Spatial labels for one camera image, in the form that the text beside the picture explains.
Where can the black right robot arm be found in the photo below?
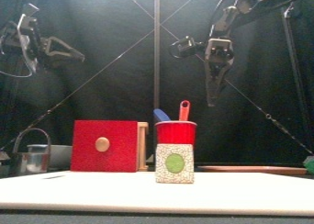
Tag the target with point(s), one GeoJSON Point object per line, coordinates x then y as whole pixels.
{"type": "Point", "coordinates": [256, 1]}

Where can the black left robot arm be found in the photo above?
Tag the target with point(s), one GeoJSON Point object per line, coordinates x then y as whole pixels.
{"type": "Point", "coordinates": [26, 1]}

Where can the speckled sushi roll green centre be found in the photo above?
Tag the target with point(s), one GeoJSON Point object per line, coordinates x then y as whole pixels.
{"type": "Point", "coordinates": [174, 163]}

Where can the brown wooden plate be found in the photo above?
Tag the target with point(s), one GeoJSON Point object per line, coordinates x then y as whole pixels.
{"type": "Point", "coordinates": [253, 170]}

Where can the white cutting board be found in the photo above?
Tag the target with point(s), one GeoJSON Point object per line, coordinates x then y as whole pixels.
{"type": "Point", "coordinates": [156, 192]}

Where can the red cup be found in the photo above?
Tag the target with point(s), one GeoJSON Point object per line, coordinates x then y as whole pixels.
{"type": "Point", "coordinates": [176, 132]}

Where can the red box with round knob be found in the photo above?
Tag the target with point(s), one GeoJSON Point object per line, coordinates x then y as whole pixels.
{"type": "Point", "coordinates": [105, 145]}

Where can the grey plastic container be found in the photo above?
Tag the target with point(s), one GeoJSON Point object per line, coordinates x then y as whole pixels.
{"type": "Point", "coordinates": [59, 154]}

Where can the green toy item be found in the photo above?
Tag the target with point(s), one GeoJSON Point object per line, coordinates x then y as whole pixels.
{"type": "Point", "coordinates": [309, 165]}

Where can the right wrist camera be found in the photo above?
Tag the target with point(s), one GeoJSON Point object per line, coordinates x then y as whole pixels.
{"type": "Point", "coordinates": [186, 47]}

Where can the grey vertical frame pole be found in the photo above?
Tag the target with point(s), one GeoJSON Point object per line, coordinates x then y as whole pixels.
{"type": "Point", "coordinates": [157, 50]}

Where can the dark side frame pole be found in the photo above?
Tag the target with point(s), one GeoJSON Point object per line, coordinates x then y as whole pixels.
{"type": "Point", "coordinates": [296, 68]}

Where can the light wooden frame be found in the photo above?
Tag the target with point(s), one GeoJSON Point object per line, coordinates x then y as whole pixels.
{"type": "Point", "coordinates": [142, 146]}

